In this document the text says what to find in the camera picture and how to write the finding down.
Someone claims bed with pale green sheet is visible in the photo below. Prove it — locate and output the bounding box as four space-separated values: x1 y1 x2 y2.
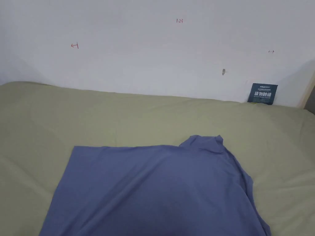
0 82 315 236

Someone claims dark blue printed card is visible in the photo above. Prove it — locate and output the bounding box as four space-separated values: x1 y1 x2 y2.
247 83 279 106

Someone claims blue shirt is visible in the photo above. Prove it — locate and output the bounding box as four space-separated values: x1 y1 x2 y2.
38 134 255 236

